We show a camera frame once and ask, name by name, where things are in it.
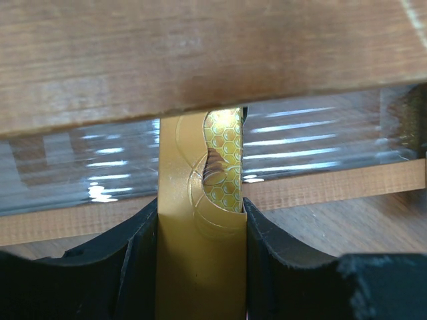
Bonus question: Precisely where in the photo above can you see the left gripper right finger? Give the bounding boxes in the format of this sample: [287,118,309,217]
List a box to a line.
[244,199,426,319]

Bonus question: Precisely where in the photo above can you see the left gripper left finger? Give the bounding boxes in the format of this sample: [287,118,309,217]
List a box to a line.
[1,200,157,319]

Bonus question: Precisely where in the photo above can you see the gold honeycomb toothpaste box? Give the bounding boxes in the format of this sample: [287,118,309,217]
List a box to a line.
[155,107,247,319]

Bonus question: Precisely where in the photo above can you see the orange wooden shelf rack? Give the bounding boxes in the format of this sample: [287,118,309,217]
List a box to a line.
[0,0,427,247]

